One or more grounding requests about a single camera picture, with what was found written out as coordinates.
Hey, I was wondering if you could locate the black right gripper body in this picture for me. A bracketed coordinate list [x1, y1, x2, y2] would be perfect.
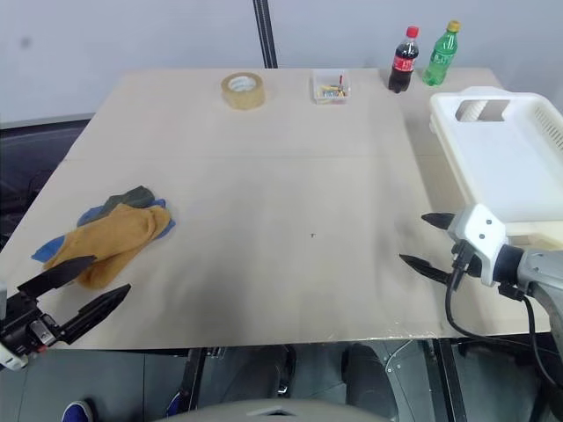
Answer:
[448, 240, 485, 289]

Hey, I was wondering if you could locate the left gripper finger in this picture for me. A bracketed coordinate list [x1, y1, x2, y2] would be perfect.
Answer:
[17, 256, 98, 300]
[59, 283, 132, 345]

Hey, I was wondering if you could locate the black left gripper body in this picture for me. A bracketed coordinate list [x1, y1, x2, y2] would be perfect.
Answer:
[0, 291, 68, 357]

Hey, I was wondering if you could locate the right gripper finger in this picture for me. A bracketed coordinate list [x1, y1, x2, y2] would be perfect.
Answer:
[398, 253, 454, 285]
[420, 212, 457, 231]

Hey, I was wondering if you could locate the white plastic tray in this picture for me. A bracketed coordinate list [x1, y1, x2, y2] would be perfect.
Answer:
[428, 85, 563, 252]

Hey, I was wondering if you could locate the clear plastic box with clips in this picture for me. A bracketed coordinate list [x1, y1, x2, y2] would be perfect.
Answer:
[311, 68, 352, 106]

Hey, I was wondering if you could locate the blue shoe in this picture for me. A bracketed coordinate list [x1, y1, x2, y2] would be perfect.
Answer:
[166, 388, 183, 418]
[62, 398, 96, 422]

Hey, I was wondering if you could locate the dark grey cloth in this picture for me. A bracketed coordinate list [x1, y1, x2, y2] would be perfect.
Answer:
[101, 185, 157, 213]

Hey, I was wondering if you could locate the black metal table leg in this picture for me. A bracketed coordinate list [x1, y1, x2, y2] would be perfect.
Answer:
[432, 337, 468, 422]
[177, 346, 208, 422]

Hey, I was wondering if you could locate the dark rounded shape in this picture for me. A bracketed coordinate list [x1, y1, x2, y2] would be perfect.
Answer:
[243, 345, 297, 399]
[341, 342, 398, 422]

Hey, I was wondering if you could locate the cola bottle red cap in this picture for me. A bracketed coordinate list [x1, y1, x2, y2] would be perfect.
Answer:
[387, 25, 420, 95]

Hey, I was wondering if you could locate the green soda bottle yellow cap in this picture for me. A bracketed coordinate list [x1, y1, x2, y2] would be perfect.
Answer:
[421, 19, 462, 87]

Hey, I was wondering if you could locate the grey robot torso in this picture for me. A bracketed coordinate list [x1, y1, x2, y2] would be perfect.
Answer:
[151, 397, 391, 422]

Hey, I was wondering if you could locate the brown packing tape roll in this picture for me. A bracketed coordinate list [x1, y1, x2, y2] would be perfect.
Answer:
[220, 72, 268, 112]

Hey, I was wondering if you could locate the black vertical pole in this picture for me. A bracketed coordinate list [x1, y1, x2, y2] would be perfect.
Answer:
[252, 0, 280, 69]

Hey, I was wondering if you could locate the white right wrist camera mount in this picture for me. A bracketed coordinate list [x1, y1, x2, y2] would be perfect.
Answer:
[446, 203, 510, 287]

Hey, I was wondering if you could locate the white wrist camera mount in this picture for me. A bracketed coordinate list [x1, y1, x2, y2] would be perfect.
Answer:
[446, 203, 510, 287]
[0, 280, 31, 369]

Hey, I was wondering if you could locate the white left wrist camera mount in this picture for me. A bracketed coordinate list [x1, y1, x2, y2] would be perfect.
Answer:
[0, 280, 31, 369]

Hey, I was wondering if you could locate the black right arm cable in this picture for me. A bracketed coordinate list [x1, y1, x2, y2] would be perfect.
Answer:
[444, 252, 563, 397]

